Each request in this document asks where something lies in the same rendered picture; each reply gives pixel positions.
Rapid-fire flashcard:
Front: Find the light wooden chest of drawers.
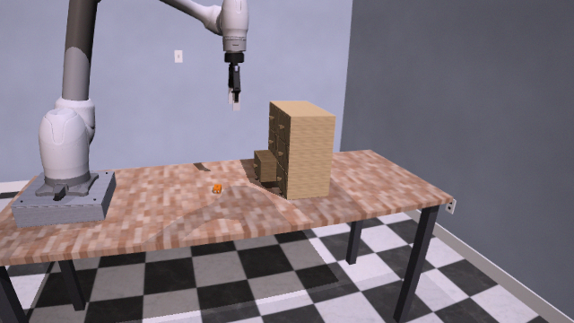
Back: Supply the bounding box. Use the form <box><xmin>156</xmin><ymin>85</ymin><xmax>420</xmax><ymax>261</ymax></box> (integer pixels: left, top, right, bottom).
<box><xmin>270</xmin><ymin>101</ymin><xmax>336</xmax><ymax>200</ymax></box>

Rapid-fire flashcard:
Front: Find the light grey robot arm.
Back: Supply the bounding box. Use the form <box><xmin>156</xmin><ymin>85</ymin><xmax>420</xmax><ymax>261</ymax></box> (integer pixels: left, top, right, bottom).
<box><xmin>35</xmin><ymin>0</ymin><xmax>248</xmax><ymax>199</ymax></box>

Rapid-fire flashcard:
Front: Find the brown wooden drawer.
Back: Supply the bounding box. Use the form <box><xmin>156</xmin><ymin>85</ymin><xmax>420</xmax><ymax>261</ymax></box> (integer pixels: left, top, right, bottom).
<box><xmin>268</xmin><ymin>127</ymin><xmax>278</xmax><ymax>158</ymax></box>
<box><xmin>269</xmin><ymin>104</ymin><xmax>279</xmax><ymax>133</ymax></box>
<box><xmin>276</xmin><ymin>162</ymin><xmax>288</xmax><ymax>197</ymax></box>
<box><xmin>278</xmin><ymin>111</ymin><xmax>291</xmax><ymax>144</ymax></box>
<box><xmin>253</xmin><ymin>150</ymin><xmax>277</xmax><ymax>182</ymax></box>
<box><xmin>277</xmin><ymin>137</ymin><xmax>289</xmax><ymax>172</ymax></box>

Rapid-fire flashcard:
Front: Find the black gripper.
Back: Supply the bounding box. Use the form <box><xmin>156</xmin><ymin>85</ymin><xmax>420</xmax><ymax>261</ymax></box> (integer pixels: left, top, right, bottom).
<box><xmin>224</xmin><ymin>53</ymin><xmax>244</xmax><ymax>110</ymax></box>

